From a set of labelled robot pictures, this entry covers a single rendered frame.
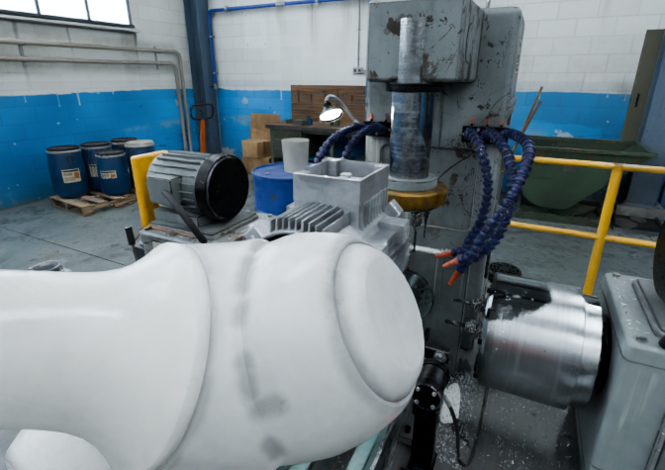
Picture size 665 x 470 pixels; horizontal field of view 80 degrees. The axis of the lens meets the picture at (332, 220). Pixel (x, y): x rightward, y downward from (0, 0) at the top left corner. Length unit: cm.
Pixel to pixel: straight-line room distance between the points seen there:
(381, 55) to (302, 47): 614
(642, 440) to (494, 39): 84
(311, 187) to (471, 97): 62
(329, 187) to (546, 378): 57
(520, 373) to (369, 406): 74
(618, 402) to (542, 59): 533
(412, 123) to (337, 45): 586
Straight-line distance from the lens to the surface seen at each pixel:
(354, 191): 52
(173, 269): 18
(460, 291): 107
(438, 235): 115
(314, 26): 692
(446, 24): 86
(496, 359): 88
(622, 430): 94
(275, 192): 295
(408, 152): 88
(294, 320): 16
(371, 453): 84
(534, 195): 506
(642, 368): 87
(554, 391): 91
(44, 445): 32
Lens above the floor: 157
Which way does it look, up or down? 20 degrees down
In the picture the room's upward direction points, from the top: straight up
